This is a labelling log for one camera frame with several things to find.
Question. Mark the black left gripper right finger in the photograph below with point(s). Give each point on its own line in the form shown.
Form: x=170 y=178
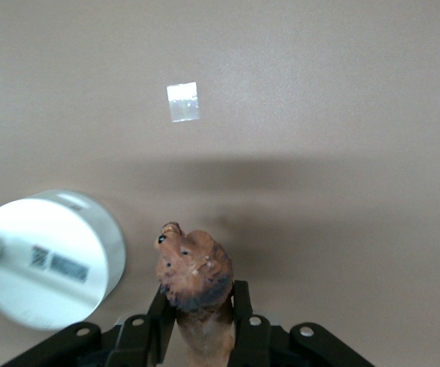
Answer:
x=250 y=336

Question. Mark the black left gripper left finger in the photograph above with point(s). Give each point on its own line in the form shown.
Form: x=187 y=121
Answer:
x=158 y=329

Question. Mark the brown lion statue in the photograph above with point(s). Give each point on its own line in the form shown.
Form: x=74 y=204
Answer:
x=200 y=275

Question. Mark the white round stand lamp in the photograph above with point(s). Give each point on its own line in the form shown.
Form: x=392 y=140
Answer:
x=43 y=237

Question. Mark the small clear tape piece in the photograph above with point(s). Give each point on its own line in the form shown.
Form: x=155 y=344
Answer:
x=182 y=101

